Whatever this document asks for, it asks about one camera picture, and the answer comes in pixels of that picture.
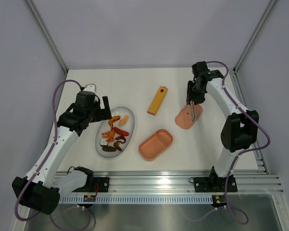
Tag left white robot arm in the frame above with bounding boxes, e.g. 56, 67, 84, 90
12, 90, 111, 215

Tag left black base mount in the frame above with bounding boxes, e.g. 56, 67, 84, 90
93, 177, 110, 193

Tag metal food tongs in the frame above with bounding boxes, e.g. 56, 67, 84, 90
190, 101, 197, 122

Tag brown sea cucumber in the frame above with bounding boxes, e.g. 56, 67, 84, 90
102, 146, 117, 152

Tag pink lunch box lid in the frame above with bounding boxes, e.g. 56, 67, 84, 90
175, 105, 203, 129

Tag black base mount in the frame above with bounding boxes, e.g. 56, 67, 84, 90
191, 175, 238, 193
93, 177, 110, 193

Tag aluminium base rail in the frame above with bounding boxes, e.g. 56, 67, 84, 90
94, 170, 284, 194

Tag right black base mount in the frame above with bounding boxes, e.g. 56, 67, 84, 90
191, 175, 238, 193

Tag red sausage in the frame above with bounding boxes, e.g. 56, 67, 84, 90
113, 127, 129, 136

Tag left aluminium frame post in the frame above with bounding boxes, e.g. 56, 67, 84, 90
24, 0, 68, 76

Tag orange bread roll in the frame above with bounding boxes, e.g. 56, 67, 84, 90
118, 115, 129, 126

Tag white black sushi block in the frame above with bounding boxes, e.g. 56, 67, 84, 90
100, 138, 109, 147

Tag yellow rectangular box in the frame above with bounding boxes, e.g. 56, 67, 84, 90
147, 86, 168, 116

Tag red shrimp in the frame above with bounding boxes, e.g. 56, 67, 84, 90
106, 138, 115, 142

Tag white slotted cable duct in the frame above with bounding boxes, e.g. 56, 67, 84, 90
59, 194, 213, 205

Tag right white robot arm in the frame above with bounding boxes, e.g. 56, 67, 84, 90
186, 61, 259, 193

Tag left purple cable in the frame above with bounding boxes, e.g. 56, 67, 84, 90
14, 79, 97, 229

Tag aluminium frame post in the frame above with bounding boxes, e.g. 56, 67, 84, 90
24, 0, 68, 76
233, 0, 278, 74

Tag pink lunch box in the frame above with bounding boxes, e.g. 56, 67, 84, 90
138, 129, 173, 161

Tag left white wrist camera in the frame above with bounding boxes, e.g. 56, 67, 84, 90
80, 84, 96, 93

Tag right aluminium frame post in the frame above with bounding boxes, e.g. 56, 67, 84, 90
233, 0, 278, 74

